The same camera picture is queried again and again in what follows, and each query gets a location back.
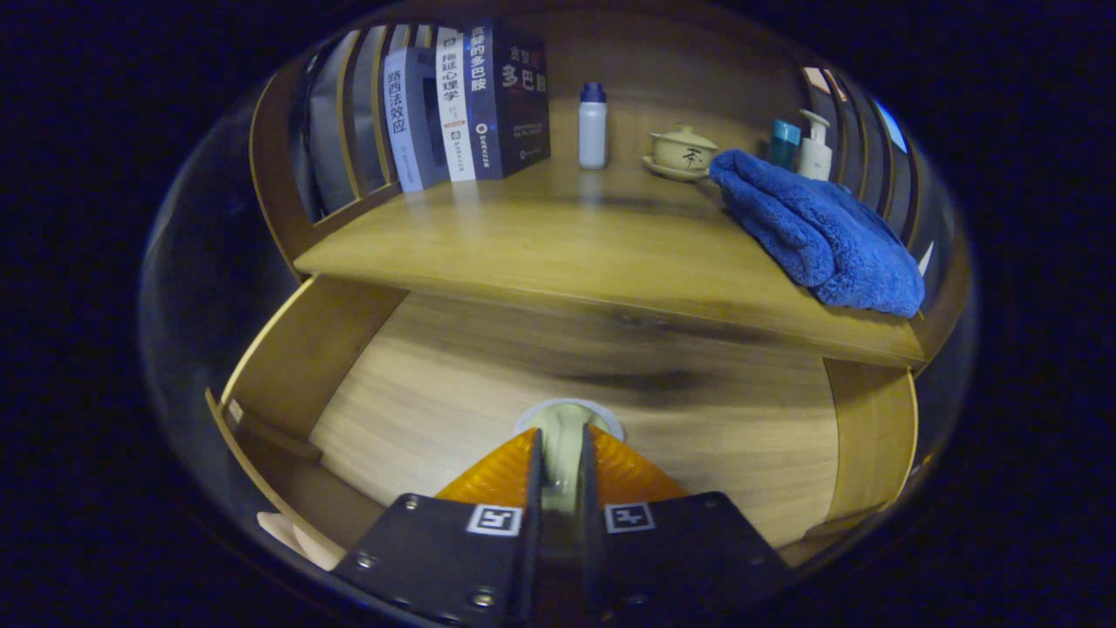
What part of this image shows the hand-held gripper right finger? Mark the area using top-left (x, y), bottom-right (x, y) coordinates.
top-left (582, 424), bottom-right (794, 616)

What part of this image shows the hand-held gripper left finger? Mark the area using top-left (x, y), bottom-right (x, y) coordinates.
top-left (331, 427), bottom-right (543, 627)

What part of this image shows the green scrub brush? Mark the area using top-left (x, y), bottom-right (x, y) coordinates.
top-left (514, 399), bottom-right (625, 514)

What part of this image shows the wooden drawer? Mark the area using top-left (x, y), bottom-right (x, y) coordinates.
top-left (205, 275), bottom-right (921, 572)

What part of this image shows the wooden countertop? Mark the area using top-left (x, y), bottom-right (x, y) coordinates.
top-left (295, 96), bottom-right (925, 367)

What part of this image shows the blue towel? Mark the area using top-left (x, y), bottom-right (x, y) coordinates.
top-left (708, 148), bottom-right (926, 318)

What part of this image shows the beige lidded teacup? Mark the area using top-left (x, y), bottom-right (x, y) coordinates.
top-left (643, 124), bottom-right (720, 183)

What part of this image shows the white pump bottle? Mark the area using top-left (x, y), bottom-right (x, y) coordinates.
top-left (795, 109), bottom-right (834, 182)

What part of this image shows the teal bottle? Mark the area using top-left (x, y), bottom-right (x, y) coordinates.
top-left (769, 119), bottom-right (802, 172)

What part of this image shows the white bottle blue cap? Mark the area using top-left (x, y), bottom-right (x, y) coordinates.
top-left (579, 82), bottom-right (608, 170)

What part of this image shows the pale blue book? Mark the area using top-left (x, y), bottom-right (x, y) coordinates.
top-left (384, 45), bottom-right (450, 193)

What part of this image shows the white book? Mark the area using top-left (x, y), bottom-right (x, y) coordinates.
top-left (435, 26), bottom-right (478, 183)

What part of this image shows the dark navy book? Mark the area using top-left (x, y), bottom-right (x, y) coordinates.
top-left (463, 19), bottom-right (552, 181)

